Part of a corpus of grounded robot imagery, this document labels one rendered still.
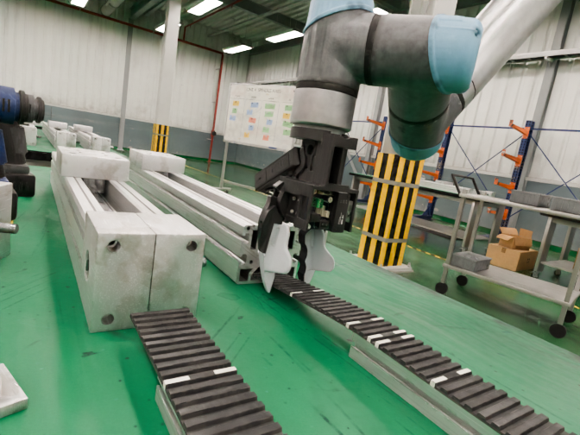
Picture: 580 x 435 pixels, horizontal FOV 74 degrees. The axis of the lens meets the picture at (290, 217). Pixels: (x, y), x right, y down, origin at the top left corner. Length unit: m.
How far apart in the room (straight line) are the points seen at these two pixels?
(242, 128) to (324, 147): 6.31
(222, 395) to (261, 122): 6.26
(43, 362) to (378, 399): 0.27
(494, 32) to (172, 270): 0.51
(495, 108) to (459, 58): 8.60
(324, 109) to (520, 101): 8.45
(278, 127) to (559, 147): 5.01
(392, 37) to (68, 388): 0.42
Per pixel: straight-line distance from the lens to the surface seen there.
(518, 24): 0.65
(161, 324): 0.35
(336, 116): 0.45
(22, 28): 15.65
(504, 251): 5.43
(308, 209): 0.42
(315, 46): 0.47
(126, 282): 0.39
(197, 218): 0.68
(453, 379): 0.36
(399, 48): 0.44
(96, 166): 0.78
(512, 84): 9.03
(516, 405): 0.36
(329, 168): 0.43
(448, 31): 0.45
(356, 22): 0.46
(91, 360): 0.37
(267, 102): 6.46
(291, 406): 0.33
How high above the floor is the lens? 0.97
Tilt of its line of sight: 10 degrees down
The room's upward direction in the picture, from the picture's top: 9 degrees clockwise
